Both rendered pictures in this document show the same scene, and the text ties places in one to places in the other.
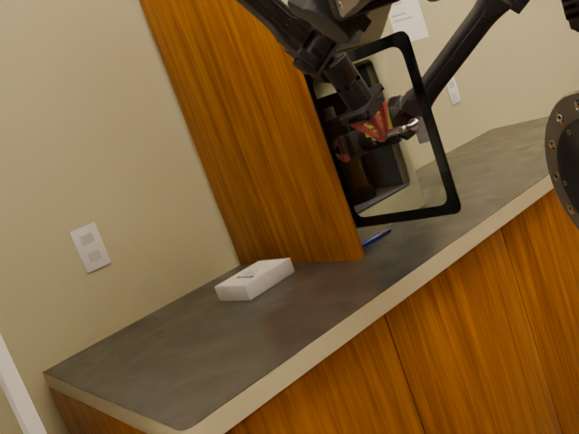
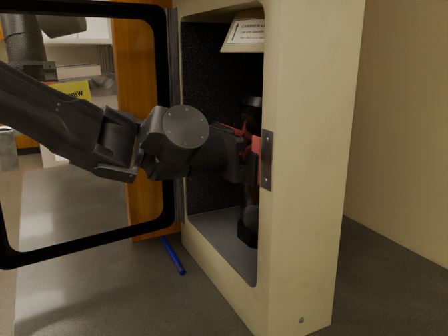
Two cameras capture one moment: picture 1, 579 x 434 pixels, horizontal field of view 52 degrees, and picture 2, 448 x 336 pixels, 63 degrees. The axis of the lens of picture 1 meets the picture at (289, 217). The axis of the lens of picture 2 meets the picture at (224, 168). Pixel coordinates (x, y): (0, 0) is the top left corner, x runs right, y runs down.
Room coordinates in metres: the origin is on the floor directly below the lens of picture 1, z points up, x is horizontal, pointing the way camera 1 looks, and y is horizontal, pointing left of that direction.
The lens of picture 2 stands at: (1.67, -0.77, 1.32)
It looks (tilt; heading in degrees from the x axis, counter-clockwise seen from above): 18 degrees down; 101
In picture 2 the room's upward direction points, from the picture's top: straight up
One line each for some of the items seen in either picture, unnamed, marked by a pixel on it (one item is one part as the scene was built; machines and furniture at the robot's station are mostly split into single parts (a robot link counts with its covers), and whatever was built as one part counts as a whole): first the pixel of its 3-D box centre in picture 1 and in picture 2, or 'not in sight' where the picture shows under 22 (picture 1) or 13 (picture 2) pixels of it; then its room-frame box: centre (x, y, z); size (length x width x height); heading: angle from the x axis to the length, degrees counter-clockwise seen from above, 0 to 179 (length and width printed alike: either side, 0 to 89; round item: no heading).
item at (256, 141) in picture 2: not in sight; (261, 155); (1.63, -0.25, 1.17); 0.09 x 0.07 x 0.07; 38
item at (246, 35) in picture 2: not in sight; (281, 32); (1.65, -0.20, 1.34); 0.18 x 0.18 x 0.05
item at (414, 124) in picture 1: (394, 131); not in sight; (1.27, -0.27, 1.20); 0.10 x 0.05 x 0.03; 43
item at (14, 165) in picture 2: not in sight; (7, 151); (1.27, -0.33, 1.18); 0.02 x 0.02 x 0.06; 43
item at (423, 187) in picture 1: (376, 139); (83, 135); (1.34, -0.24, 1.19); 0.30 x 0.01 x 0.40; 43
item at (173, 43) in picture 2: not in sight; (175, 125); (1.46, -0.14, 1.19); 0.03 x 0.02 x 0.39; 127
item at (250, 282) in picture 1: (254, 279); not in sight; (1.43, 0.13, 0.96); 0.16 x 0.12 x 0.04; 133
